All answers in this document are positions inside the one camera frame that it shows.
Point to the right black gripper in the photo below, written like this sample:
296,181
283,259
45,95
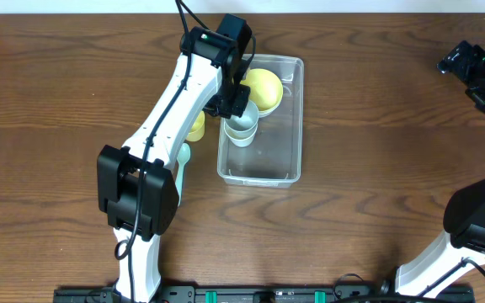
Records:
461,61

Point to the teal plastic spoon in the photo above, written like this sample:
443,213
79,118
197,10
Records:
182,159

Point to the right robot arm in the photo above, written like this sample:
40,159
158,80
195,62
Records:
460,247

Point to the cream plastic cup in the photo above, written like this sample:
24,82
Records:
238,140

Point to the yellow plastic cup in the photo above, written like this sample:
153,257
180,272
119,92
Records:
197,130

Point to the grey plastic cup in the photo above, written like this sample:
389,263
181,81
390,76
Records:
245,125

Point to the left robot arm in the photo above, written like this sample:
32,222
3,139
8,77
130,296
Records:
136,187

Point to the white plastic bowl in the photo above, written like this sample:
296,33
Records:
265,113

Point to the yellow plastic bowl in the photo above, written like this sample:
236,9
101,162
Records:
266,89

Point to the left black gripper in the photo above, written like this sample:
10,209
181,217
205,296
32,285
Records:
230,103

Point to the clear plastic container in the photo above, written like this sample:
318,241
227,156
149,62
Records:
273,159

